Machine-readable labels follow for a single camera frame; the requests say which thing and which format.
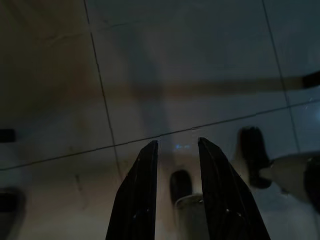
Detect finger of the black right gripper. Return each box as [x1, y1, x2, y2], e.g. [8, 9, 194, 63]
[238, 126, 273, 190]

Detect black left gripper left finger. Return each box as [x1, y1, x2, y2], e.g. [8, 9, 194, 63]
[105, 140, 159, 240]

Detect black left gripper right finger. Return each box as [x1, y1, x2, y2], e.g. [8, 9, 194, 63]
[197, 137, 273, 240]

